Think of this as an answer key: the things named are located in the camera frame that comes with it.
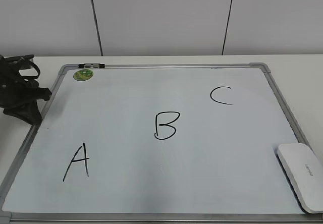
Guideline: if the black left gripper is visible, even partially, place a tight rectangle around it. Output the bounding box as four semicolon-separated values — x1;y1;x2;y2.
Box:
1;54;52;125

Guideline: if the white rectangular board eraser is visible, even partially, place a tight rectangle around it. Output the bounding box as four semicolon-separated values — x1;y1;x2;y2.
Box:
277;143;322;214

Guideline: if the round green magnet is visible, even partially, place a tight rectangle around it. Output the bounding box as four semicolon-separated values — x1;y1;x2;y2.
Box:
73;69;94;82

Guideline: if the black hanging clip on frame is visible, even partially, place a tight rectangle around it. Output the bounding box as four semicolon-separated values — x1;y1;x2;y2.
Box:
78;64;105;69

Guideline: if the white board with grey frame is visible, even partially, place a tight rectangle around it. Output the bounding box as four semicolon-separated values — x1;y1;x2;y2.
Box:
1;63;322;223

